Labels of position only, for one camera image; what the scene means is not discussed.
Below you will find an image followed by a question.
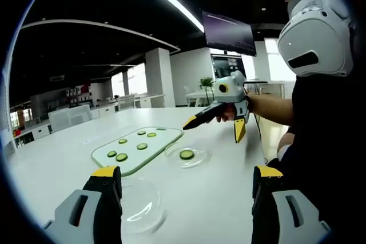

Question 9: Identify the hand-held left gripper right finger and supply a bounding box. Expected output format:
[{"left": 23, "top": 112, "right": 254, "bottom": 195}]
[{"left": 251, "top": 165, "right": 332, "bottom": 244}]

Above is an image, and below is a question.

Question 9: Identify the clear glass petri dish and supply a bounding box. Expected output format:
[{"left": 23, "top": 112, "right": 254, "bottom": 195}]
[{"left": 165, "top": 143, "right": 212, "bottom": 169}]

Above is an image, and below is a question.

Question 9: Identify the person's right hand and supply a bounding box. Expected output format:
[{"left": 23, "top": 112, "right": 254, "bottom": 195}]
[{"left": 216, "top": 105, "right": 238, "bottom": 123}]

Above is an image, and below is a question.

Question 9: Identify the white square column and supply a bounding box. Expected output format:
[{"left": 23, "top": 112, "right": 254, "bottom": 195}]
[{"left": 145, "top": 47, "right": 176, "bottom": 108}]

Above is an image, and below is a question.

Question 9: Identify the white slatted chair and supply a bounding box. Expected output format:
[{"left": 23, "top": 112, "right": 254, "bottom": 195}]
[{"left": 118, "top": 94, "right": 136, "bottom": 111}]

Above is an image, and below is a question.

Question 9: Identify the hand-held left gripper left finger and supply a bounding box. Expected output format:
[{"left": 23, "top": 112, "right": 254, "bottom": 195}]
[{"left": 42, "top": 165, "right": 124, "bottom": 244}]

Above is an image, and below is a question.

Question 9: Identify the white cutting board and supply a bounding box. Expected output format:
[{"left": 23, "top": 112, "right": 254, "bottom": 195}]
[{"left": 91, "top": 126, "right": 184, "bottom": 177}]

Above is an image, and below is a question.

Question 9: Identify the white low cabinet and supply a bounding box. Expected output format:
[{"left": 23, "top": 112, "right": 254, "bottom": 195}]
[{"left": 11, "top": 121, "right": 52, "bottom": 147}]

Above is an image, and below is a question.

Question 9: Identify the small wall screen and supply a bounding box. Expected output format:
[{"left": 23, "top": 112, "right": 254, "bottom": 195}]
[{"left": 211, "top": 54, "right": 244, "bottom": 79}]

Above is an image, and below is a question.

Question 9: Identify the hanging dark monitor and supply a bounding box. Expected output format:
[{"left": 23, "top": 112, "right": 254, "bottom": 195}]
[{"left": 201, "top": 9, "right": 258, "bottom": 56}]

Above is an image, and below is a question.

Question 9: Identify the person in black shirt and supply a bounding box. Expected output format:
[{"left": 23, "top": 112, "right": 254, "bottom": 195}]
[{"left": 251, "top": 75, "right": 366, "bottom": 244}]

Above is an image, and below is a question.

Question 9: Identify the long ceiling light strip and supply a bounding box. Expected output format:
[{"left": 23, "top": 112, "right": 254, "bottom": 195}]
[{"left": 114, "top": 0, "right": 205, "bottom": 32}]

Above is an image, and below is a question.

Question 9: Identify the red white wall display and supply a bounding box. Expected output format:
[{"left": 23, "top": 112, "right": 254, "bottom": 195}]
[{"left": 65, "top": 83, "right": 92, "bottom": 105}]

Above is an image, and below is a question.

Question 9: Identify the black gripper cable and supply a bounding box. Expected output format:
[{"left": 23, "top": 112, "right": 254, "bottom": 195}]
[{"left": 253, "top": 114, "right": 269, "bottom": 165}]

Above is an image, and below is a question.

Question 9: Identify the green potted plant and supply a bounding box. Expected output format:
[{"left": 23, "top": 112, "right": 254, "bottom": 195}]
[{"left": 200, "top": 77, "right": 216, "bottom": 105}]

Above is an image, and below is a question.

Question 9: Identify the group of cucumber slices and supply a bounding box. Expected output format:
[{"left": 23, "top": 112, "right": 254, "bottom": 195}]
[{"left": 107, "top": 130, "right": 157, "bottom": 162}]

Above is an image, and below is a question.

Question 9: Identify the clear petri dish lid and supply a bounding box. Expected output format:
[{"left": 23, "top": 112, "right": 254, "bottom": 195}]
[{"left": 120, "top": 177, "right": 167, "bottom": 233}]

